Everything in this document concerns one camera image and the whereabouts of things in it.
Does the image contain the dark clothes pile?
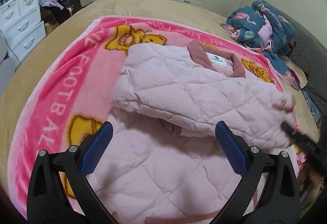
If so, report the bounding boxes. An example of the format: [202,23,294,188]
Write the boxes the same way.
[39,5,74,25]

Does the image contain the white drawer cabinet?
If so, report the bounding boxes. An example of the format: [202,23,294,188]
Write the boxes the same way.
[0,0,48,63]

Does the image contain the lilac cloth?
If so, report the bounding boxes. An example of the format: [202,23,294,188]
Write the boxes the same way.
[38,0,64,10]

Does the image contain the grey quilted headboard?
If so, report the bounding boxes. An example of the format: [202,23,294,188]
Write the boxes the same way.
[277,8,327,102]

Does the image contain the blue flamingo print duvet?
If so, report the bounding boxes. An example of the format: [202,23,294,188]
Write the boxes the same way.
[220,0,308,90]

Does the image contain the pink quilted jacket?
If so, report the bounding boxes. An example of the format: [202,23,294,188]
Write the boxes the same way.
[87,41,300,224]

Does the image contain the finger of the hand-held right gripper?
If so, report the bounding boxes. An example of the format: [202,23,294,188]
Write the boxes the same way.
[280,122,311,146]

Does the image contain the beige bed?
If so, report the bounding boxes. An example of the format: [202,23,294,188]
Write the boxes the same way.
[0,0,322,189]

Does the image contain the dark patterned pillow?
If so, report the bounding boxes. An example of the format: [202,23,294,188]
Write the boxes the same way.
[301,87,324,127]

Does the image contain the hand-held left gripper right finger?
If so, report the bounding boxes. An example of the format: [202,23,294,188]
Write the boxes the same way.
[215,121,300,224]

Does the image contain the grey white furniture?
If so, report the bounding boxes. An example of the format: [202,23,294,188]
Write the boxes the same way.
[0,35,19,91]

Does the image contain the pink printed blanket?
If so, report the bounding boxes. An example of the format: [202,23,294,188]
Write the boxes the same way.
[8,16,311,219]

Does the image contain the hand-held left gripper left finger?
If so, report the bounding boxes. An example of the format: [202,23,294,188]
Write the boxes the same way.
[27,121,114,224]

